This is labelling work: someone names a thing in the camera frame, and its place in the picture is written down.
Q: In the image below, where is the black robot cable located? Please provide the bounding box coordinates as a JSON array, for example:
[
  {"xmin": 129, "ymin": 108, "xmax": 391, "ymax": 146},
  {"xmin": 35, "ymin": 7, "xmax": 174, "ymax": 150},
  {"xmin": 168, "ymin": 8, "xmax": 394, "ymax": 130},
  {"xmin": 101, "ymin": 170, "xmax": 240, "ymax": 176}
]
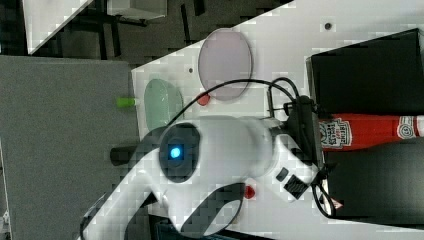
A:
[{"xmin": 166, "ymin": 77, "xmax": 301, "ymax": 128}]

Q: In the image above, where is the small red toy fruit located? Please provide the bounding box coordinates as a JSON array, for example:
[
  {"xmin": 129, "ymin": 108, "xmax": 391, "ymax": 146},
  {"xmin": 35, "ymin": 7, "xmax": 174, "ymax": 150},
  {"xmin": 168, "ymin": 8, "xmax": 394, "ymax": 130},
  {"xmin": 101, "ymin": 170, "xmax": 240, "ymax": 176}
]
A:
[{"xmin": 244, "ymin": 185, "xmax": 256, "ymax": 199}]

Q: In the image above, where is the black toaster oven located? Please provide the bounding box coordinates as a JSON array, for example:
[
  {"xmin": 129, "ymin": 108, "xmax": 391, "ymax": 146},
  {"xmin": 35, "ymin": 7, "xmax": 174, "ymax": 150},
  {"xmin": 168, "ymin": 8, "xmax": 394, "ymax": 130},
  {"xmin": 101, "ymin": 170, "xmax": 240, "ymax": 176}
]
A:
[{"xmin": 307, "ymin": 29, "xmax": 423, "ymax": 228}]

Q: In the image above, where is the green plastic colander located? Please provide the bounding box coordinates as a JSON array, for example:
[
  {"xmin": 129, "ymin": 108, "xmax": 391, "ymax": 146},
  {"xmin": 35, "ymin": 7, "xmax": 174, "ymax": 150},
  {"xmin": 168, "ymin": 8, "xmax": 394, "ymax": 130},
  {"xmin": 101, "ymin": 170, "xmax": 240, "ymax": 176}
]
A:
[{"xmin": 144, "ymin": 79, "xmax": 183, "ymax": 130}]

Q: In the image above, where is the red ketchup bottle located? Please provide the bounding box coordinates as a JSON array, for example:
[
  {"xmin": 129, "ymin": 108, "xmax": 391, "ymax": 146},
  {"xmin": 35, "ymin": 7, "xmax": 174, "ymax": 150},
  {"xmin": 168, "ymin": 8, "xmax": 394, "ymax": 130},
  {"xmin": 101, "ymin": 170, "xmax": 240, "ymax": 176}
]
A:
[{"xmin": 319, "ymin": 113, "xmax": 424, "ymax": 152}]

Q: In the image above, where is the red toy strawberry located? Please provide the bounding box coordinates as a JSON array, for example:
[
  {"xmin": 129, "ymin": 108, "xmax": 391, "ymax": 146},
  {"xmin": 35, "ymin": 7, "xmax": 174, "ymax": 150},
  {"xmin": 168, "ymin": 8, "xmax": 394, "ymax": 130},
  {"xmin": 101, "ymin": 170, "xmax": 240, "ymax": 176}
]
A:
[{"xmin": 196, "ymin": 94, "xmax": 210, "ymax": 106}]

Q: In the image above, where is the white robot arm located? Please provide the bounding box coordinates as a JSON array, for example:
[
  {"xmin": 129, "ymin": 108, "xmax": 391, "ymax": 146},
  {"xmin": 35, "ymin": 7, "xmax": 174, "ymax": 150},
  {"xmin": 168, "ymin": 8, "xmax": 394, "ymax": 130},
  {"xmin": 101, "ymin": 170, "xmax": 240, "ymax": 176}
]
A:
[{"xmin": 77, "ymin": 115, "xmax": 318, "ymax": 240}]

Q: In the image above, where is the lilac round plate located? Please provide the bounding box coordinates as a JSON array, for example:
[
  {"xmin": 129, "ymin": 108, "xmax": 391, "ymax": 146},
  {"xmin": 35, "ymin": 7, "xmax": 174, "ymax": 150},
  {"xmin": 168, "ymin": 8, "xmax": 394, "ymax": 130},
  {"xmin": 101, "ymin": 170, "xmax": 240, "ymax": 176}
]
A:
[{"xmin": 198, "ymin": 28, "xmax": 253, "ymax": 90}]

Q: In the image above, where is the green toy fruit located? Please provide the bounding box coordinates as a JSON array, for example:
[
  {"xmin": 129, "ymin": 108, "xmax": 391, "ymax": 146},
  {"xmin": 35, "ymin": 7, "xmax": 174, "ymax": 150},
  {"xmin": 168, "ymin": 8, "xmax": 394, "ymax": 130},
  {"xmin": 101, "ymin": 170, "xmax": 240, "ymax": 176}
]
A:
[{"xmin": 116, "ymin": 97, "xmax": 136, "ymax": 108}]

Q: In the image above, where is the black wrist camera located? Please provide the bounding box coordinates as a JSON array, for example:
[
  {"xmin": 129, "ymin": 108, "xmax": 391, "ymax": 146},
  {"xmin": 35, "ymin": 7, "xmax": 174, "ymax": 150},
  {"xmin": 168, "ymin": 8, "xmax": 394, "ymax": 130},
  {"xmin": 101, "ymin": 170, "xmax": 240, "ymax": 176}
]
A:
[{"xmin": 283, "ymin": 96, "xmax": 323, "ymax": 168}]

